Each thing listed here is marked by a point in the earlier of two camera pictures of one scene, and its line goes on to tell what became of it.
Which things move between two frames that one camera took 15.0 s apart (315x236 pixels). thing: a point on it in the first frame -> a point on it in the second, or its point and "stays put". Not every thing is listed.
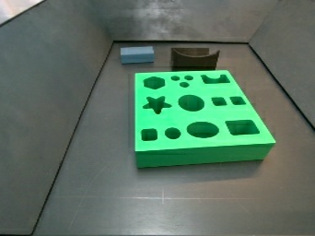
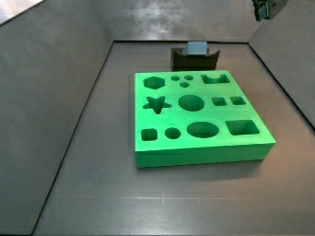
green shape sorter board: x=196 y=120 stays put
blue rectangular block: x=137 y=55 -> x=194 y=48
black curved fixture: x=193 y=59 stays put
